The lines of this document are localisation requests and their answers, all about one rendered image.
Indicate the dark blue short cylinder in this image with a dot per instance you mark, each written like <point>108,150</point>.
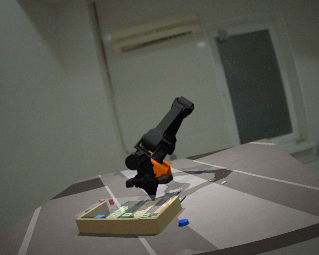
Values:
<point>183,222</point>

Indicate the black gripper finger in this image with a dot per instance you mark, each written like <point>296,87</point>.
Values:
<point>153,189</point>
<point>147,189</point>

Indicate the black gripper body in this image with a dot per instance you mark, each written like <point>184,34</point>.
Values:
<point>162,179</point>

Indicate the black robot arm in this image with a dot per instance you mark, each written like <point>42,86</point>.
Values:
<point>160,141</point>

